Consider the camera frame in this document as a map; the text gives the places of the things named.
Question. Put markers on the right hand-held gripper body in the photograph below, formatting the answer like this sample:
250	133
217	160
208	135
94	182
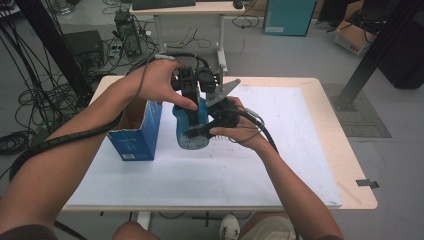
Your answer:
221	110

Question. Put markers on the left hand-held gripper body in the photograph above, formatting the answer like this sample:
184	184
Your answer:
186	81

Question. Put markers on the blue bottle with white cap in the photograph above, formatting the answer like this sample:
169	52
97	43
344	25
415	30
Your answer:
180	120

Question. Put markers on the blue cardboard box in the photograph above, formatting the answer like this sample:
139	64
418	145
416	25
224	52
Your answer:
133	143

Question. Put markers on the person's left hand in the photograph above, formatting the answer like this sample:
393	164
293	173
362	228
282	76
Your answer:
153	81

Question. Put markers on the person's right hand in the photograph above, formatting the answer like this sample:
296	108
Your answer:
250	131

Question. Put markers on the white foam board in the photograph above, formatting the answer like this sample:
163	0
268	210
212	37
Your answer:
233	173

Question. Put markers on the white desk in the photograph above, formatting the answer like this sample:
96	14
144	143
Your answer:
186	8

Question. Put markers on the black keyboard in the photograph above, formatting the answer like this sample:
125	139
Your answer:
163	4

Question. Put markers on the black computer mouse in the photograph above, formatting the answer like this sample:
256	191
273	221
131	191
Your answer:
238	4

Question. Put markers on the white shoe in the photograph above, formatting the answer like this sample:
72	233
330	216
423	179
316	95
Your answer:
230	228

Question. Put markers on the black box device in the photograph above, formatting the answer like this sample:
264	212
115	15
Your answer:
85	45

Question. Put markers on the white table leg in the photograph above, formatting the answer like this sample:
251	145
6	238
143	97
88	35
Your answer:
144	220

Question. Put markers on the teal cabinet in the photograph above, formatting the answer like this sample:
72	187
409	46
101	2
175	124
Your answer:
288	16

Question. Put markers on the person's cream shorts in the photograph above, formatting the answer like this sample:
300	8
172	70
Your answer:
270	228

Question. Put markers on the person's left leg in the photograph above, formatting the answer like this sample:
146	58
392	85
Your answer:
133	232

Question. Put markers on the brown cardboard box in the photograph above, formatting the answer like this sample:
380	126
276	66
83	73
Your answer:
353	38

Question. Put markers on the black tape piece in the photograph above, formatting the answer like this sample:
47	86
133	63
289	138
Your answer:
365	182

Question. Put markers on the black metal stand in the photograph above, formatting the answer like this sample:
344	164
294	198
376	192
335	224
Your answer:
376	53

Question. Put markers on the black cabinet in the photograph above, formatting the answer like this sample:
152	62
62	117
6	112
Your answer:
405	56

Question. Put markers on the person's brown shirt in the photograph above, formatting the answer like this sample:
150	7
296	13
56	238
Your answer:
26	234

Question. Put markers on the black metal post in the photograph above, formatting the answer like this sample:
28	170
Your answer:
56	46

